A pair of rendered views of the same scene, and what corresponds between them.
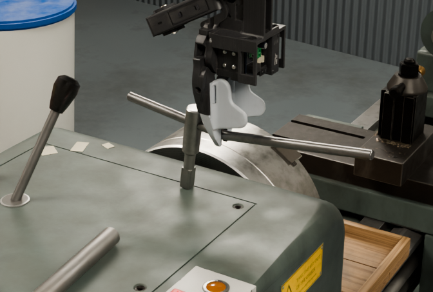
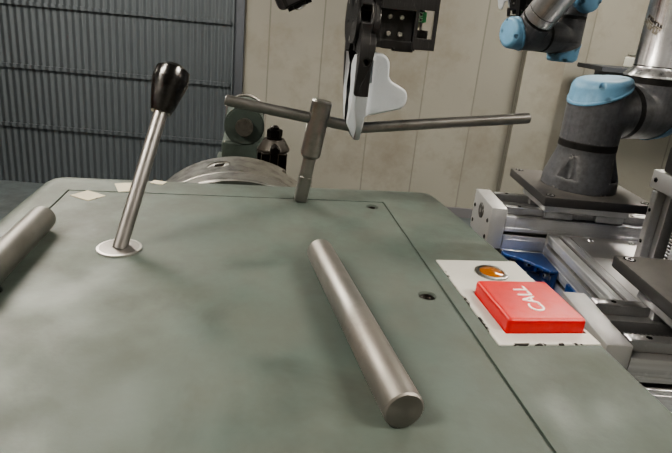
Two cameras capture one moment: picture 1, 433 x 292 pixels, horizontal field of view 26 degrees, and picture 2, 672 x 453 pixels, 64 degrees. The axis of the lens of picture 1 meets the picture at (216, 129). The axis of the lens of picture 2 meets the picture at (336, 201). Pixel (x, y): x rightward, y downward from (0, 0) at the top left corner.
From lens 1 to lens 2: 0.81 m
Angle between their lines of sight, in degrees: 39
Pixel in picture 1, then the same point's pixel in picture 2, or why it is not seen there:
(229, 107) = (388, 85)
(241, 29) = not seen: outside the picture
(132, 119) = not seen: outside the picture
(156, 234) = (347, 243)
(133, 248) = (349, 261)
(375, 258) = not seen: hidden behind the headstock
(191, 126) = (322, 122)
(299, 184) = not seen: hidden behind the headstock
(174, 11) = not seen: outside the picture
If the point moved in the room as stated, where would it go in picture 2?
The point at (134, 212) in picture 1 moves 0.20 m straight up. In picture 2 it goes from (288, 230) to (303, 12)
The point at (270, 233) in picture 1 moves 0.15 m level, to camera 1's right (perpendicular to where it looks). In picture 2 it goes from (438, 220) to (515, 201)
